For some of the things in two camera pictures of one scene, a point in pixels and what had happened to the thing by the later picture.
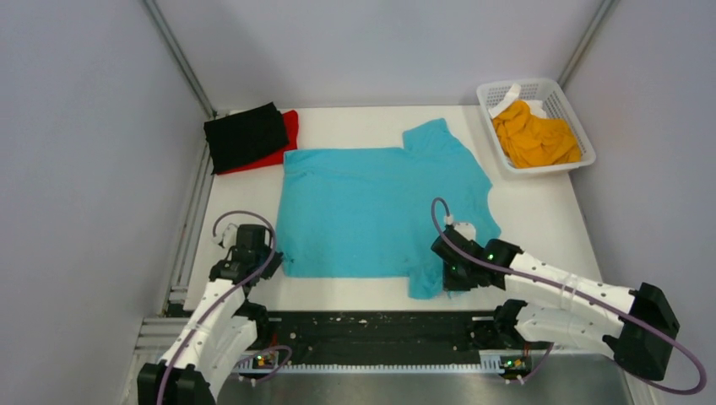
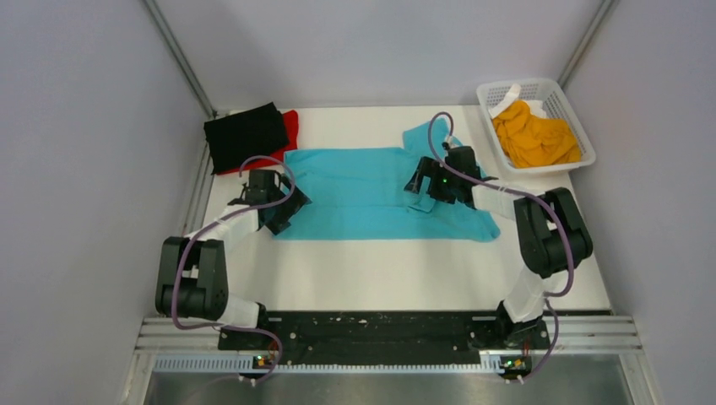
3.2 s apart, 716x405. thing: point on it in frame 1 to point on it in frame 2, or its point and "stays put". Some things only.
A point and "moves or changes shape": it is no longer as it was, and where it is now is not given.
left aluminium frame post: x=148 y=3 stays put
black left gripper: x=273 y=266 to x=292 y=204
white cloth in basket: x=536 y=105 stays put
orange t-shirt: x=532 y=139 stays put
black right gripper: x=452 y=283 to x=425 y=168
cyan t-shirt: x=371 y=213 moves or changes shape
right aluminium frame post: x=602 y=10 stays put
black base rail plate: x=386 y=337 stays put
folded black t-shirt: x=239 y=138 stays put
